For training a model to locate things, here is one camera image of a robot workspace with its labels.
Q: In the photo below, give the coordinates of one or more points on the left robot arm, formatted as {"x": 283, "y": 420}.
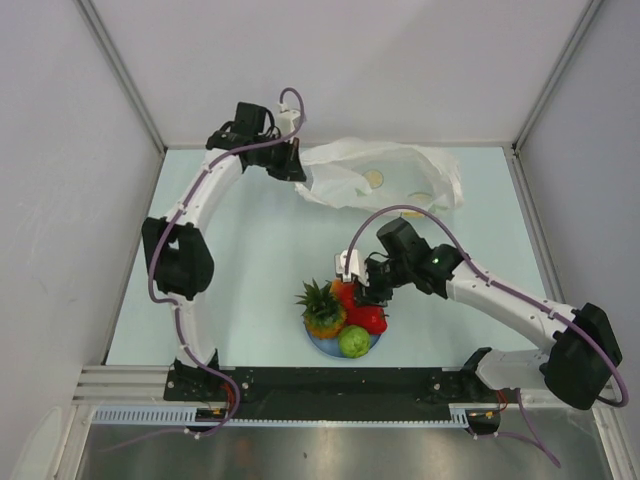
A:
{"x": 180, "y": 266}

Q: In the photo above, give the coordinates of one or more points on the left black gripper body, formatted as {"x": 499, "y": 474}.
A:
{"x": 277, "y": 158}

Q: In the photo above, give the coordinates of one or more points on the white plastic bag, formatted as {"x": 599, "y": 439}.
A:
{"x": 371, "y": 175}

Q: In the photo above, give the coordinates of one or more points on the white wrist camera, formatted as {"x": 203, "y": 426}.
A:
{"x": 287, "y": 120}
{"x": 351, "y": 267}

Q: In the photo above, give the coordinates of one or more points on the blue plastic plate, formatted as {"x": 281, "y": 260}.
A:
{"x": 329, "y": 346}

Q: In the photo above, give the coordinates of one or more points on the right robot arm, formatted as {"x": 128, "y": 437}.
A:
{"x": 575, "y": 355}

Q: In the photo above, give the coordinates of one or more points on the fake pineapple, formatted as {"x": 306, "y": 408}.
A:
{"x": 324, "y": 315}

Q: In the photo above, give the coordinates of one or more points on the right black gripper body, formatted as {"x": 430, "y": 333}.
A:
{"x": 383, "y": 278}

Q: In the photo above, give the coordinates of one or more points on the fake red fruit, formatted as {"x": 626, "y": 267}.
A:
{"x": 370, "y": 318}

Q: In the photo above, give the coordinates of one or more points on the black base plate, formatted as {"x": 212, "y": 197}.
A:
{"x": 284, "y": 405}

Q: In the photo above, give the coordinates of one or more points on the aluminium frame rail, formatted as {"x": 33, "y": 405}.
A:
{"x": 131, "y": 384}

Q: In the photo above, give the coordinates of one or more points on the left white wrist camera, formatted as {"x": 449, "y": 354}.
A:
{"x": 287, "y": 120}

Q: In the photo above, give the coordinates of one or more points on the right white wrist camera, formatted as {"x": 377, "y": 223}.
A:
{"x": 351, "y": 267}

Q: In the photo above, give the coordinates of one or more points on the white slotted cable duct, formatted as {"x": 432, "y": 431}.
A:
{"x": 174, "y": 416}

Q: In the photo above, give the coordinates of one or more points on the fake green fruit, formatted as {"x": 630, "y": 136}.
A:
{"x": 354, "y": 342}

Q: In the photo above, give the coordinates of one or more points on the fake red wax apple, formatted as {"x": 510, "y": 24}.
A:
{"x": 345, "y": 292}

